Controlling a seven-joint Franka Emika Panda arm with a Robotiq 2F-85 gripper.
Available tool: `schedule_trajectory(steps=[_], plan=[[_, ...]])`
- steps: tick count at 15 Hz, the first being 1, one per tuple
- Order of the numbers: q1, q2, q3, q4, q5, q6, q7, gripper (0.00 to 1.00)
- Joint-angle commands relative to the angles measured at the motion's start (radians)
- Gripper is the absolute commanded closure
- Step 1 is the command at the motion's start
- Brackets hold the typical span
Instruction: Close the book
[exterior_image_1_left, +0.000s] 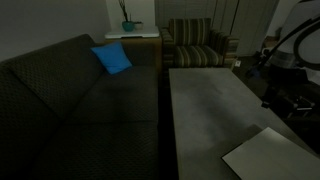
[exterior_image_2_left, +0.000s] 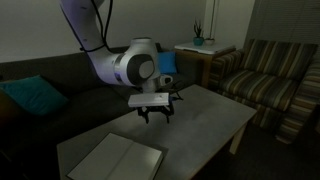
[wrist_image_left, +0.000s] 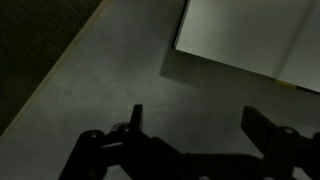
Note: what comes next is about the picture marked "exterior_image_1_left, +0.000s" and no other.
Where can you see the large white-paged book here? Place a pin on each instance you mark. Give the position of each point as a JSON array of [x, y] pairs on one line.
[[276, 156]]

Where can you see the dark fabric sofa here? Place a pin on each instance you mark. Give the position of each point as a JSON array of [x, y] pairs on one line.
[[83, 110]]

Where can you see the wooden side table white top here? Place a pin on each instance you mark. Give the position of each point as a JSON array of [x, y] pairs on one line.
[[133, 33]]

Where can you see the small white plant pot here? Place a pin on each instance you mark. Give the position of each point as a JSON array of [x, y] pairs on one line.
[[138, 25]]

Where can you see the plant in teal pot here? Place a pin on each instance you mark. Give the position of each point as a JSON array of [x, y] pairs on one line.
[[128, 26]]

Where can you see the white closet doors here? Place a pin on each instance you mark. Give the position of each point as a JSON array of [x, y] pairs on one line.
[[250, 23]]

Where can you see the window blinds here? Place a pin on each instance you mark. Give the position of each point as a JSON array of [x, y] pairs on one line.
[[183, 10]]

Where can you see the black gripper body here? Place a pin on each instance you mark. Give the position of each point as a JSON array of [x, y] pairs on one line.
[[290, 98]]

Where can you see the striped armchair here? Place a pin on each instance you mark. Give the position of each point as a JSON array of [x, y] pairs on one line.
[[196, 50]]

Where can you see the bright blue cushion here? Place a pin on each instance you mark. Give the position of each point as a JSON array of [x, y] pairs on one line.
[[112, 58]]

